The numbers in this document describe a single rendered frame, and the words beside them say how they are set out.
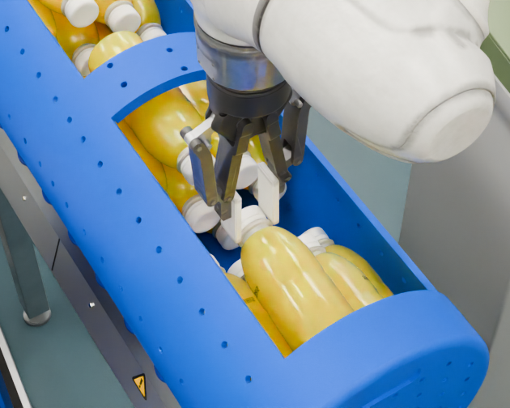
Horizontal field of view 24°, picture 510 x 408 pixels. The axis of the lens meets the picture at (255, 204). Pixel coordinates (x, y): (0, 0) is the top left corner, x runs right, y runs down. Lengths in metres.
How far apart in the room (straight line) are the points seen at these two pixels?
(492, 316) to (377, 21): 1.15
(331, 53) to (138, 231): 0.44
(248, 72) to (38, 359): 1.61
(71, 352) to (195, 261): 1.38
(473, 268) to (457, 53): 1.13
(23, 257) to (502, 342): 0.95
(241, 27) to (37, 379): 1.67
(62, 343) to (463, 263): 0.96
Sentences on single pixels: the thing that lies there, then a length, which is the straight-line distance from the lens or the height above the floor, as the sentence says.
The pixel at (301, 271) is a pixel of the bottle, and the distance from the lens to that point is 1.15.
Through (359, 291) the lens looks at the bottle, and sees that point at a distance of 1.20.
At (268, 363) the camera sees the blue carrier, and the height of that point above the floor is 1.21.
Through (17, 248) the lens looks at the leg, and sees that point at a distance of 2.32.
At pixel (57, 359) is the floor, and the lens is 2.51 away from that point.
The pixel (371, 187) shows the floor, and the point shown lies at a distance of 2.74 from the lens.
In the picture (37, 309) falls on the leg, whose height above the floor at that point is 0.06.
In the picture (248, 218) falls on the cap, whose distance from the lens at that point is 1.19.
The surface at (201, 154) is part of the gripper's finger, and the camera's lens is 1.06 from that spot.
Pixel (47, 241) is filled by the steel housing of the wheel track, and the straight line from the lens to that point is 1.59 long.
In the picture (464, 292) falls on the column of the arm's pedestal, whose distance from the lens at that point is 1.98.
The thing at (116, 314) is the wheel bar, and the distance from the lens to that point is 1.45.
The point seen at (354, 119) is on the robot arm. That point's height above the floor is 1.54.
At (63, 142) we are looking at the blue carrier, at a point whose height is 1.18.
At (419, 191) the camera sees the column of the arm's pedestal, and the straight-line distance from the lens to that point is 1.99.
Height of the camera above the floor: 2.15
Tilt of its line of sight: 53 degrees down
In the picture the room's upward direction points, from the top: straight up
